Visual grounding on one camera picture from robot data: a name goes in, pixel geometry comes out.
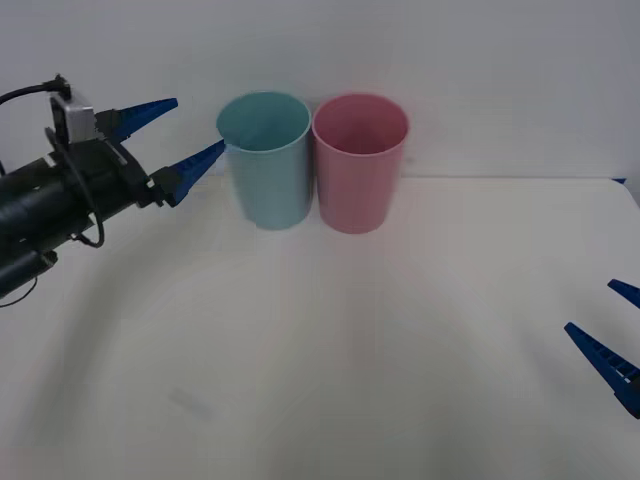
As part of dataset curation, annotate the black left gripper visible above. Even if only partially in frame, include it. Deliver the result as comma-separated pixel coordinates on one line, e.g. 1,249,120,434
48,97,228,232

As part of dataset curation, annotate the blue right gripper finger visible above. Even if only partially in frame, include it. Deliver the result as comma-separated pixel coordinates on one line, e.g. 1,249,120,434
563,321,640,420
606,278,640,307

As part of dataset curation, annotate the pale blue waste bin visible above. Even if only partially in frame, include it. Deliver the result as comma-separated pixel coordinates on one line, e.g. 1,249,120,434
215,90,312,232

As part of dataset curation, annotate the pink waste bin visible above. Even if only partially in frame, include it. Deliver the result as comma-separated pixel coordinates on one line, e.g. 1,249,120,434
311,92,411,236

